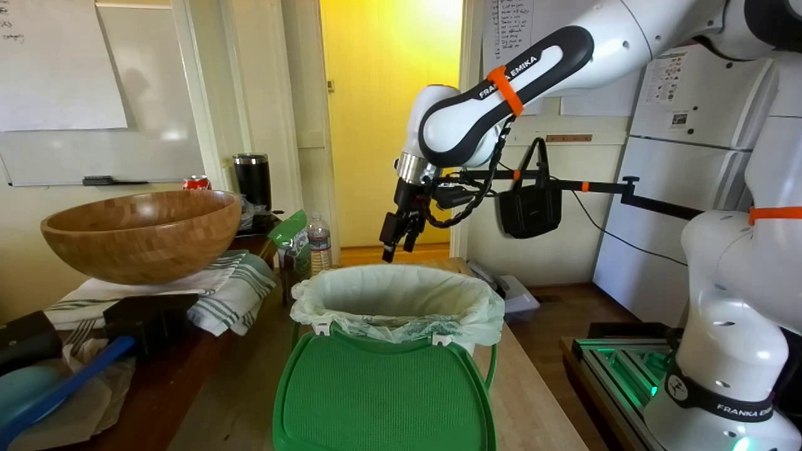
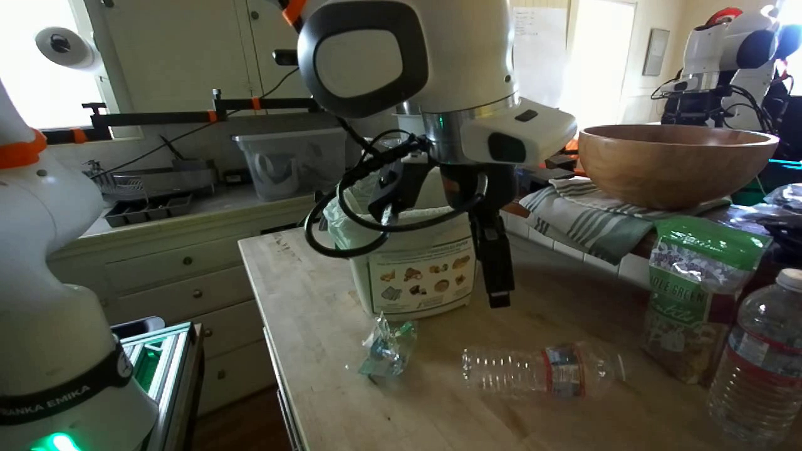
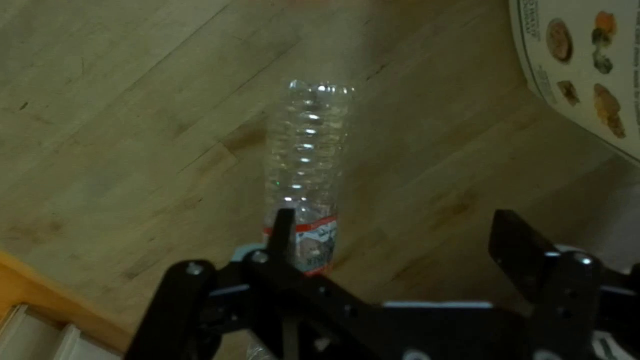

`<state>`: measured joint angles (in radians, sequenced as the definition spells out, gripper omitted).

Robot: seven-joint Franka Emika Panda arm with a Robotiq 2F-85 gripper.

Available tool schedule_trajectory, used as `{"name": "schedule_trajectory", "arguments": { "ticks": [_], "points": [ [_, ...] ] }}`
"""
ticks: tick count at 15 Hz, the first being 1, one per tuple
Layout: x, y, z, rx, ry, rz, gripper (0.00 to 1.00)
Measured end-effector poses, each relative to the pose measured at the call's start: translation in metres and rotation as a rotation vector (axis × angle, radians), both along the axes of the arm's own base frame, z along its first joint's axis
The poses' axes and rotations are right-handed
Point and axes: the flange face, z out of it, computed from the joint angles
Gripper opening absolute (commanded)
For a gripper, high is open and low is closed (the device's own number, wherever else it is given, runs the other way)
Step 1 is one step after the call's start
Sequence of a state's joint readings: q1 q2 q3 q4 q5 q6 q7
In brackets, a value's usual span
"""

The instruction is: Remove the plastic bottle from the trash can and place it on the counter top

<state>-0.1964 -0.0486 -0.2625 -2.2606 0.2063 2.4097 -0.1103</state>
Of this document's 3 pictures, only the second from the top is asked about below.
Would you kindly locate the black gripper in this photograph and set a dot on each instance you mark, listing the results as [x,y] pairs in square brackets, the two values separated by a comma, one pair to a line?
[479,185]

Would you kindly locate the white compost trash can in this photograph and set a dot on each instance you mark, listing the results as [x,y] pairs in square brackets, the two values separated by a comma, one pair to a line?
[422,278]

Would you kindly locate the clear plastic bottle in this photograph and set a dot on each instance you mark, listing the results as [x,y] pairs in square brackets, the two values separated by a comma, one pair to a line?
[543,369]

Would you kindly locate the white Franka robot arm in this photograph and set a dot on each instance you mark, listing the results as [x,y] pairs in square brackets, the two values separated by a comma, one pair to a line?
[50,317]

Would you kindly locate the full capped water bottle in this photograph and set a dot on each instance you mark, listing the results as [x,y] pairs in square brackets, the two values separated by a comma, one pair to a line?
[759,366]

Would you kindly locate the striped white dish towel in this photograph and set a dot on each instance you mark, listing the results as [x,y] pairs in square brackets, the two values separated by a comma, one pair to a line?
[585,220]

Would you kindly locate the translucent pale green bin liner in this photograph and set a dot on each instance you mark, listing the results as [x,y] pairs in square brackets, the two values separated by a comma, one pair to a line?
[341,216]

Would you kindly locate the green printed bag pack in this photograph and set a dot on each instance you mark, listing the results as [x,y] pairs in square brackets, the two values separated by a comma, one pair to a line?
[689,283]

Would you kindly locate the large wooden bowl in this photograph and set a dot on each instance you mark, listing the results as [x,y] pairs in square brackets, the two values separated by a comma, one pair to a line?
[673,165]

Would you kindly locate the clear plastic storage container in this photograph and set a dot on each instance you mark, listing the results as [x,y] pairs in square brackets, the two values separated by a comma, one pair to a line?
[283,163]

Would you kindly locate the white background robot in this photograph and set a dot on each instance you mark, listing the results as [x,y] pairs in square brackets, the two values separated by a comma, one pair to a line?
[727,59]

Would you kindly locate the white drawer cabinet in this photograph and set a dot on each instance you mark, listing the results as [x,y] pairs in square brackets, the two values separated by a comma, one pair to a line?
[184,277]

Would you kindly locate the dark dish tray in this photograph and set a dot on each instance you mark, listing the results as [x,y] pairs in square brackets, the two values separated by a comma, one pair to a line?
[148,208]

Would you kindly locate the white paper towel roll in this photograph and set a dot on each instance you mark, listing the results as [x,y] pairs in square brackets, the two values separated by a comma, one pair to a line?
[65,45]

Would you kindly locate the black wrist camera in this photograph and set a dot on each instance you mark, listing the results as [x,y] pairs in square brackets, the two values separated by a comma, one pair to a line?
[393,189]

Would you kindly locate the small framed wall picture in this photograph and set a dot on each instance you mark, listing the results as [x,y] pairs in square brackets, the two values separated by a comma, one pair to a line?
[658,51]

